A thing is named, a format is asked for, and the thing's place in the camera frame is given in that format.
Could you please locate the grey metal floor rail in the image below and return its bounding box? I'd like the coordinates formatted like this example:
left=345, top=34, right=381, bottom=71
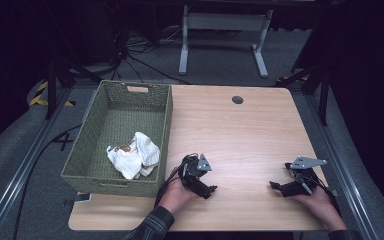
left=304, top=94, right=382, bottom=240
left=0, top=86, right=75, bottom=240

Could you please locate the green woven basket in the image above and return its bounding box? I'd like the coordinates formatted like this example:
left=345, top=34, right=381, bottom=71
left=60, top=79, right=174, bottom=198

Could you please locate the person's left hand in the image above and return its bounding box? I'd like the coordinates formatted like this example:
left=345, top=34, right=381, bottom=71
left=158, top=166, right=200, bottom=215

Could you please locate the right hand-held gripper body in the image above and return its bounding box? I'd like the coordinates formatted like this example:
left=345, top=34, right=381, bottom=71
left=284, top=156, right=328, bottom=198

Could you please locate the white metal desk frame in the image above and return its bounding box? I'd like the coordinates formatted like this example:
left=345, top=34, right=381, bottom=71
left=178, top=4, right=275, bottom=80

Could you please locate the black tripod stand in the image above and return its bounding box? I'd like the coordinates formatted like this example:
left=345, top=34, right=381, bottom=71
left=274, top=64, right=332, bottom=127
left=44, top=54, right=103, bottom=121

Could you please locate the bundle of floor cables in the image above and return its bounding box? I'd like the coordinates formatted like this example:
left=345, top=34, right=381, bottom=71
left=112, top=24, right=185, bottom=68

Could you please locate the person's right hand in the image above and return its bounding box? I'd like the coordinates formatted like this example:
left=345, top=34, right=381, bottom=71
left=294, top=186, right=348, bottom=231

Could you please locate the black tape floor mark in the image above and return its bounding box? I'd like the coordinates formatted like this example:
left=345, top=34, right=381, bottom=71
left=51, top=132, right=75, bottom=152

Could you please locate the long black floor cable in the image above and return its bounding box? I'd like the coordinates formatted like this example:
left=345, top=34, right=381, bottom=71
left=11, top=123, right=83, bottom=240

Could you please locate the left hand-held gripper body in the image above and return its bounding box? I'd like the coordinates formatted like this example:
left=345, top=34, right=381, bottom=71
left=178, top=153, right=214, bottom=198

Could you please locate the white cloth with brown print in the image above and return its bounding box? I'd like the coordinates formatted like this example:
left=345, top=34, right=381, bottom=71
left=106, top=131, right=161, bottom=180

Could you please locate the yellow and black floor tape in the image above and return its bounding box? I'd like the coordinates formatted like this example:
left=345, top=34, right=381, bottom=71
left=28, top=80, right=77, bottom=108

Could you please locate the right hand-held gripper black cable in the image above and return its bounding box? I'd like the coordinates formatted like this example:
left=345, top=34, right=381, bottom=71
left=308, top=174, right=342, bottom=215

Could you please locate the thin black floor cable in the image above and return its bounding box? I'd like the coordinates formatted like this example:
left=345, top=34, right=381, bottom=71
left=123, top=53, right=192, bottom=86

